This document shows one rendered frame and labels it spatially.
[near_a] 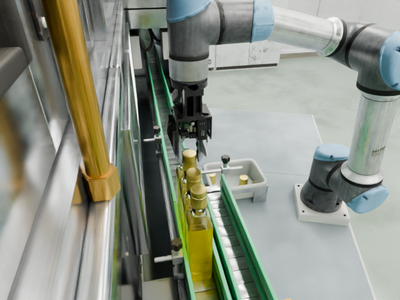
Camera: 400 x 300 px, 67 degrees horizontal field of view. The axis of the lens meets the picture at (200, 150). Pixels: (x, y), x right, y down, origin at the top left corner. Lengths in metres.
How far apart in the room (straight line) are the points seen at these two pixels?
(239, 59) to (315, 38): 4.03
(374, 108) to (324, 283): 0.52
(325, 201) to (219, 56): 3.78
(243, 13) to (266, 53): 4.39
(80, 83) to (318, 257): 0.98
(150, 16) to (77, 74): 1.43
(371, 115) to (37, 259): 0.80
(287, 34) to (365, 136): 0.34
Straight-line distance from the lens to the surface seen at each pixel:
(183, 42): 0.55
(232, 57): 4.78
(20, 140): 0.21
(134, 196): 0.62
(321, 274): 1.06
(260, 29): 0.59
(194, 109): 0.58
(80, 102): 0.23
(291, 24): 0.78
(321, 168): 1.10
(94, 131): 0.24
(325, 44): 0.85
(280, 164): 1.44
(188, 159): 0.70
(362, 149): 0.93
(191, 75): 0.56
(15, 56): 0.21
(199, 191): 0.62
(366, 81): 0.83
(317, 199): 1.17
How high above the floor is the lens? 1.58
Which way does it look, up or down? 34 degrees down
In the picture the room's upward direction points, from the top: straight up
